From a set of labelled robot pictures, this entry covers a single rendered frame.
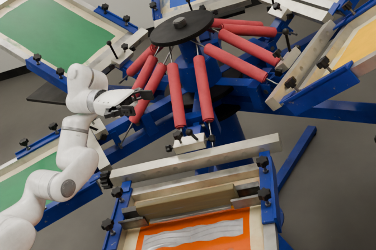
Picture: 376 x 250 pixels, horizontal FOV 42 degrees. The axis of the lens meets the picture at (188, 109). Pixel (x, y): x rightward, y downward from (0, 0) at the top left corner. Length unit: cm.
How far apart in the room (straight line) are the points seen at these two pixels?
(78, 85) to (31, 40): 143
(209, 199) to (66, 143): 51
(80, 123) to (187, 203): 46
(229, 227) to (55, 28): 177
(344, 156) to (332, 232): 62
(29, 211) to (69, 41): 162
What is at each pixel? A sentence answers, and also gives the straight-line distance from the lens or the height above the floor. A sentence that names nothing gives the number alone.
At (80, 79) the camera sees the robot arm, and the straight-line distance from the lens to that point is 152.
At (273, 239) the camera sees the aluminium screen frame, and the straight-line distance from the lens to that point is 153.
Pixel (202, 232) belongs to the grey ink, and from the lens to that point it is 167.
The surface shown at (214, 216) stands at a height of 95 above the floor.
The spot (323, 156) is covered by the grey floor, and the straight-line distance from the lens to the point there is 327.
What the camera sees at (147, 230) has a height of 95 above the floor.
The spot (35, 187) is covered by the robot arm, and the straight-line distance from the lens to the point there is 147.
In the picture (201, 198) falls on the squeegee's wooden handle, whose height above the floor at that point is 105.
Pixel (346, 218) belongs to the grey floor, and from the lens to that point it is 288.
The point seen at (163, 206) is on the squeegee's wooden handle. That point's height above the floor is 104.
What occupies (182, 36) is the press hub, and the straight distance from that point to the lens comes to 212.
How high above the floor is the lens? 212
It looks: 30 degrees down
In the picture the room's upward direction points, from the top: 23 degrees counter-clockwise
